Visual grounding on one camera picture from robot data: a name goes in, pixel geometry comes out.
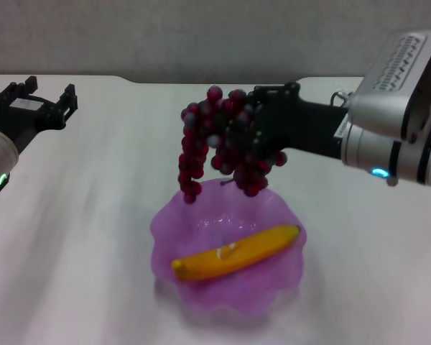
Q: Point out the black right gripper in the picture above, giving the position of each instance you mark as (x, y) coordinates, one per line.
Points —
(309, 125)

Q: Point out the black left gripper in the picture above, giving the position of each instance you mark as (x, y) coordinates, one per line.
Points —
(25, 118)

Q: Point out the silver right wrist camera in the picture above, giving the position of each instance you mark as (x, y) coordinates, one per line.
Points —
(398, 79)

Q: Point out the yellow toy banana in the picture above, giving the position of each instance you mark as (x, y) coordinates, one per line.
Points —
(237, 255)

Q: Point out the purple scalloped plastic plate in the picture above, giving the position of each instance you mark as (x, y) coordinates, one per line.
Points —
(226, 298)

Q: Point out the dark red grape bunch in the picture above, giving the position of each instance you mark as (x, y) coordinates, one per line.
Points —
(201, 125)

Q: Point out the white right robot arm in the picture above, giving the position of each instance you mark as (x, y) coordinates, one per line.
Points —
(409, 158)

